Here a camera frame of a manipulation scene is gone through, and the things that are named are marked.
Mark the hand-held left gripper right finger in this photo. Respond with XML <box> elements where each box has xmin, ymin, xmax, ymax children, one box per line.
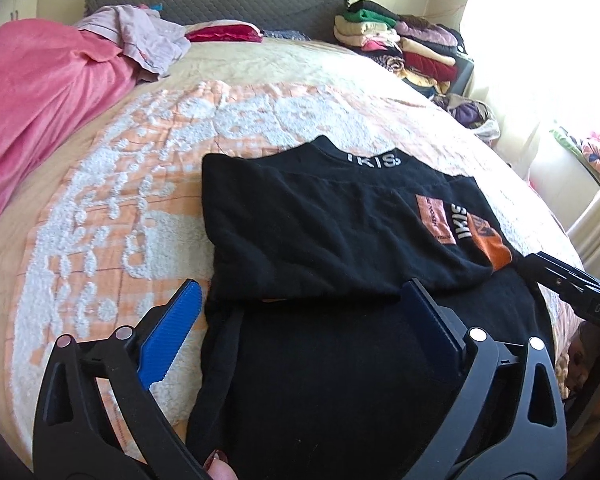
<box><xmin>401</xmin><ymin>278</ymin><xmax>568</xmax><ymax>480</ymax></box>

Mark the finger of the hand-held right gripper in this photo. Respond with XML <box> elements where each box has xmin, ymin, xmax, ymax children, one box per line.
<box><xmin>521</xmin><ymin>251</ymin><xmax>600</xmax><ymax>307</ymax></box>

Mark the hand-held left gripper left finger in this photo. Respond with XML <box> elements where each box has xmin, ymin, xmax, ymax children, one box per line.
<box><xmin>31</xmin><ymin>278</ymin><xmax>212</xmax><ymax>480</ymax></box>

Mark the black sweater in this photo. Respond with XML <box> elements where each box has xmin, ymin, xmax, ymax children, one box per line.
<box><xmin>186</xmin><ymin>135</ymin><xmax>557</xmax><ymax>480</ymax></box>

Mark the bag of clothes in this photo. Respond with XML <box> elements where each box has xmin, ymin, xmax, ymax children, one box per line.
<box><xmin>432</xmin><ymin>94</ymin><xmax>502</xmax><ymax>142</ymax></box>

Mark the stack of folded clothes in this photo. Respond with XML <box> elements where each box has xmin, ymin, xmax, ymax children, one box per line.
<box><xmin>333</xmin><ymin>0</ymin><xmax>467</xmax><ymax>97</ymax></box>

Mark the person's left hand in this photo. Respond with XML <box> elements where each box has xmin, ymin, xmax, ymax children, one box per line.
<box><xmin>202</xmin><ymin>451</ymin><xmax>242</xmax><ymax>480</ymax></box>

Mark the beige fluffy blanket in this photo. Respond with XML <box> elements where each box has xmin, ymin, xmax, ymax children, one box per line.
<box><xmin>554</xmin><ymin>317</ymin><xmax>600</xmax><ymax>401</ymax></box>

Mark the white chair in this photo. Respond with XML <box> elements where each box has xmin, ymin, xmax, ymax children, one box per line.
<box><xmin>565</xmin><ymin>174</ymin><xmax>600</xmax><ymax>263</ymax></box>

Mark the floral cloth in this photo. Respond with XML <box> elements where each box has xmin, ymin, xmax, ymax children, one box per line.
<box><xmin>550</xmin><ymin>126</ymin><xmax>600</xmax><ymax>187</ymax></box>

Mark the peach patterned blanket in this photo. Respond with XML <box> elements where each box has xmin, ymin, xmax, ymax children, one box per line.
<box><xmin>0</xmin><ymin>37</ymin><xmax>588</xmax><ymax>466</ymax></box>

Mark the dark grey box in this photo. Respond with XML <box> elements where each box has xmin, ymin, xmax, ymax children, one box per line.
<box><xmin>450</xmin><ymin>52</ymin><xmax>477</xmax><ymax>97</ymax></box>

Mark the bright window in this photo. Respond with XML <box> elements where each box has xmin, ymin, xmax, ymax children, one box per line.
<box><xmin>459</xmin><ymin>0</ymin><xmax>600</xmax><ymax>133</ymax></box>

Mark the pink blanket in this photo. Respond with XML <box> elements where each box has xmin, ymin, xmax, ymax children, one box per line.
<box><xmin>0</xmin><ymin>17</ymin><xmax>142</xmax><ymax>251</ymax></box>

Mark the pale pink garment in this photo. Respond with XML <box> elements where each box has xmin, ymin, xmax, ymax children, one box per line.
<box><xmin>74</xmin><ymin>4</ymin><xmax>192</xmax><ymax>85</ymax></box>

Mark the red pillow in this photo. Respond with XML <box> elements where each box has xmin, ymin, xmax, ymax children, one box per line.
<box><xmin>184</xmin><ymin>20</ymin><xmax>264</xmax><ymax>44</ymax></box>

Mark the dark patterned cloth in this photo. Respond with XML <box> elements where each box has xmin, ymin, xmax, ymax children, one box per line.
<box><xmin>261</xmin><ymin>29</ymin><xmax>312</xmax><ymax>42</ymax></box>

